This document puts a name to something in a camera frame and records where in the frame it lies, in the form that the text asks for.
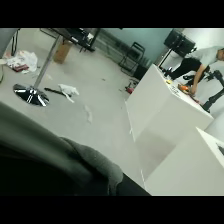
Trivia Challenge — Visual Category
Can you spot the white cabinet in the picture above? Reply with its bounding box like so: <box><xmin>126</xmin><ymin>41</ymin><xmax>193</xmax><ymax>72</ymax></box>
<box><xmin>125</xmin><ymin>63</ymin><xmax>215</xmax><ymax>181</ymax></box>
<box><xmin>144</xmin><ymin>126</ymin><xmax>224</xmax><ymax>197</ymax></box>

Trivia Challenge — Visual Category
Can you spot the white cloth scrap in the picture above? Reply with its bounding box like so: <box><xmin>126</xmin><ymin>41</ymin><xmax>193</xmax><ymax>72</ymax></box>
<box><xmin>57</xmin><ymin>83</ymin><xmax>81</xmax><ymax>104</ymax></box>

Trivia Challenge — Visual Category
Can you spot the black folding chair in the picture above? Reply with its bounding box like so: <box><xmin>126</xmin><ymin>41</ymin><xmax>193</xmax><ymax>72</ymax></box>
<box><xmin>118</xmin><ymin>41</ymin><xmax>147</xmax><ymax>76</ymax></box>

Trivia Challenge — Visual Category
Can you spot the cardboard box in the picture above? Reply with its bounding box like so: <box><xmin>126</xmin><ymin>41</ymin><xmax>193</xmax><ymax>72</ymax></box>
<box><xmin>52</xmin><ymin>39</ymin><xmax>73</xmax><ymax>65</ymax></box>

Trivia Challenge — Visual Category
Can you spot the white plastic bag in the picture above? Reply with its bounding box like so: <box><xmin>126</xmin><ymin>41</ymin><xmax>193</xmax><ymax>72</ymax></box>
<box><xmin>4</xmin><ymin>49</ymin><xmax>39</xmax><ymax>74</ymax></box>

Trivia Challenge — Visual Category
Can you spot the person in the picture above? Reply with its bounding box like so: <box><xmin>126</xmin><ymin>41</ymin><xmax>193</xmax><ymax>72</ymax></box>
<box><xmin>169</xmin><ymin>46</ymin><xmax>224</xmax><ymax>96</ymax></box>

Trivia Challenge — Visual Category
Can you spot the table post with chrome foot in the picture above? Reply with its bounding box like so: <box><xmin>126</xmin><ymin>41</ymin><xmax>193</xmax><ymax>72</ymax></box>
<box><xmin>12</xmin><ymin>34</ymin><xmax>65</xmax><ymax>108</ymax></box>

